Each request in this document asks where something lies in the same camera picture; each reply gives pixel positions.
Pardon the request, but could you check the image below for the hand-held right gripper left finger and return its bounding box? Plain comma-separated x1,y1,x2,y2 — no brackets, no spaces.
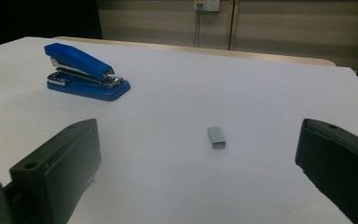
8,118,103,224

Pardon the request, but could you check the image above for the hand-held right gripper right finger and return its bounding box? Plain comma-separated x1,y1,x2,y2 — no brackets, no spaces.
294,118,358,224

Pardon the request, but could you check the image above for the blue stapler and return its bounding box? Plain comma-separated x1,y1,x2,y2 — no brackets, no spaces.
43,42,131,103

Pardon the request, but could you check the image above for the grey staple strip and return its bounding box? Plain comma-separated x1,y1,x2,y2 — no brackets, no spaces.
207,126,227,150

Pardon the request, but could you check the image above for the wooden table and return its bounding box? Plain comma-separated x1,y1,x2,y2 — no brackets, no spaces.
54,35,337,67

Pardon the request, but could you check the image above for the white table cover sheet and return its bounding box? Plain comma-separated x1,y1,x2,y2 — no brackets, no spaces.
0,36,358,224

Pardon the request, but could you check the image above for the black hanging cable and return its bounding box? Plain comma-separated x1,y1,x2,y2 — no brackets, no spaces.
193,4,198,48
197,4,201,49

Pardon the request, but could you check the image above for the white wall socket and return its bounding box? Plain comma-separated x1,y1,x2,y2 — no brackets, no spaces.
193,0,221,13

